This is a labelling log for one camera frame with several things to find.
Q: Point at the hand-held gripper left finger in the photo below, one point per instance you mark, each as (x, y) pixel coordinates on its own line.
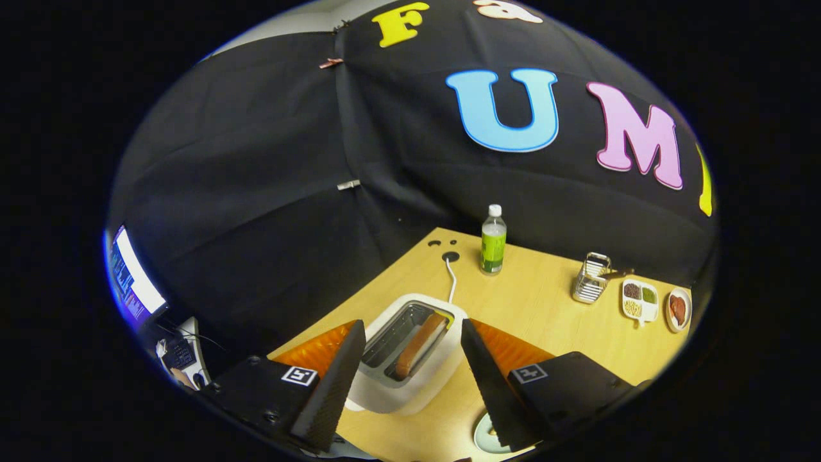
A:
(333, 391)

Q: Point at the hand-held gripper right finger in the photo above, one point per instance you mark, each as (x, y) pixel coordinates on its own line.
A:
(494, 391)

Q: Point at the toasted bread slice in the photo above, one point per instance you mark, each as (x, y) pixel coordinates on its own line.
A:
(420, 346)

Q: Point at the pale green round plate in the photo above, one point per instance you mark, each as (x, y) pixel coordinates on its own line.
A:
(482, 436)

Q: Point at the white toaster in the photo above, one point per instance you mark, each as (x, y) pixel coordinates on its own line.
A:
(397, 401)

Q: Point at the green label water bottle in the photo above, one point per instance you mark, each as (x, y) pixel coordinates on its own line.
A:
(492, 250)

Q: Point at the black keyboard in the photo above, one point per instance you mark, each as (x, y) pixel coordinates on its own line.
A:
(179, 354)

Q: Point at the white divided bean dish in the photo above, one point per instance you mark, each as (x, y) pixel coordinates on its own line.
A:
(640, 301)

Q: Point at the small white oval plate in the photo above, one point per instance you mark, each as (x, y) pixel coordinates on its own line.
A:
(677, 329)

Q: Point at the red meat slices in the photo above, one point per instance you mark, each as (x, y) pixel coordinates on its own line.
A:
(678, 309)

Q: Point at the black backdrop cloth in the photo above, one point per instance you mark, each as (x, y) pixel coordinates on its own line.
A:
(288, 192)

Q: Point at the white cloth clip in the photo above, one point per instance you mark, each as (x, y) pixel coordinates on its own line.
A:
(348, 185)

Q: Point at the computer monitor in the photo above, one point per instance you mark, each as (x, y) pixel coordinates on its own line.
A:
(138, 276)

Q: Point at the red cloth clip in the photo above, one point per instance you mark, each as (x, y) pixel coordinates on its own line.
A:
(330, 62)

